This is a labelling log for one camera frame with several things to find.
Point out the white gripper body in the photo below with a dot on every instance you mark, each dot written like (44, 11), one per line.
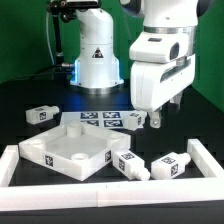
(161, 69)

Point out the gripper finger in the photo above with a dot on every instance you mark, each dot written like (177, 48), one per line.
(175, 102)
(155, 119)

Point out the white square tabletop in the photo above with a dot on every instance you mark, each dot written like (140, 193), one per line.
(75, 149)

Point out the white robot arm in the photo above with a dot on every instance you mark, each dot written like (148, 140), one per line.
(96, 67)

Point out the white fiducial marker sheet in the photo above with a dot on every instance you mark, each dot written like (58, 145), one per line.
(105, 119)

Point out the white U-shaped fence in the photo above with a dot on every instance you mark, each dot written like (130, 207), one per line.
(62, 196)

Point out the black camera stand pole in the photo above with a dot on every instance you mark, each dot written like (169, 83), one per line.
(52, 8)

